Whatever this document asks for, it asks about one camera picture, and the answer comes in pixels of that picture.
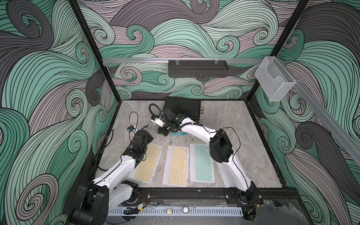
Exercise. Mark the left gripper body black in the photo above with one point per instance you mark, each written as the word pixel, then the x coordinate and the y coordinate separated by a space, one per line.
pixel 148 139

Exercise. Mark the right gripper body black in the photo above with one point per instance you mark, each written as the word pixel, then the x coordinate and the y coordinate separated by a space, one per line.
pixel 166 129

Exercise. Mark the yellow keyboard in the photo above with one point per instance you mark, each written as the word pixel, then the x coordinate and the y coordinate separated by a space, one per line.
pixel 176 166
pixel 145 171

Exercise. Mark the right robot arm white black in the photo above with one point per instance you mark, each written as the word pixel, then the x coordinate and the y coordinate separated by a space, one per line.
pixel 221 149

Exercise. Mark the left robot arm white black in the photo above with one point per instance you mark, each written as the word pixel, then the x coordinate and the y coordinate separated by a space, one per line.
pixel 112 180

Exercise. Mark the green keyboard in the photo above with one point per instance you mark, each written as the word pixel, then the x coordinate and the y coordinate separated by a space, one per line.
pixel 201 164

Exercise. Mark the white keyboard far right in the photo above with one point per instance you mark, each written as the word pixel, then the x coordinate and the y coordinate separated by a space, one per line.
pixel 227 177

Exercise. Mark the black flat box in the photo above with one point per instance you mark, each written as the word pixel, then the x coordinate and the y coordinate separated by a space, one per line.
pixel 188 107

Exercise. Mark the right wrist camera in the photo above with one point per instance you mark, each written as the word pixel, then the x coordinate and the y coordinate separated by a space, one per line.
pixel 157 120

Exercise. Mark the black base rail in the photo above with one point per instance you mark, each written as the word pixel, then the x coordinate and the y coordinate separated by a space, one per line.
pixel 157 195

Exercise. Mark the black wall tray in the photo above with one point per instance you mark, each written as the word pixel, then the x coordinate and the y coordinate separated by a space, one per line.
pixel 197 68

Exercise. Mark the white slotted cable duct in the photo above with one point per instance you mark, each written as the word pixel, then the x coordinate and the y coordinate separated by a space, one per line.
pixel 192 211

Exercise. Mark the clear acrylic wall holder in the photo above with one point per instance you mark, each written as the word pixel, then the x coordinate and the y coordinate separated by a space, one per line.
pixel 275 78

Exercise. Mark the aluminium wall rail right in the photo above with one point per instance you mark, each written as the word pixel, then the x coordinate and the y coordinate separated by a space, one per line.
pixel 307 85

